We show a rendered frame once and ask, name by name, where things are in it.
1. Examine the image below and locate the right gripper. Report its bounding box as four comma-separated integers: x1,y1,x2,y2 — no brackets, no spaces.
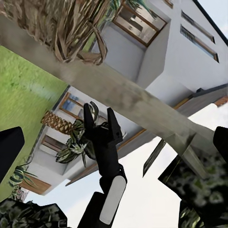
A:
84,103,123,165

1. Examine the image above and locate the wicker basket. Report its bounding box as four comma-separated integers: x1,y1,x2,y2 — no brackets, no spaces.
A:
0,0,112,67

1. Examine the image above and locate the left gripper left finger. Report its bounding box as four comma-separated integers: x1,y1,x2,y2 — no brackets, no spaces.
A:
0,126,25,184

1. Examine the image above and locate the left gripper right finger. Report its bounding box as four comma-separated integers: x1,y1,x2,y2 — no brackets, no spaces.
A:
213,126,228,165

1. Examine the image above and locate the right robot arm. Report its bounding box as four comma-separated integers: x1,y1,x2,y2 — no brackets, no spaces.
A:
77,103,128,228

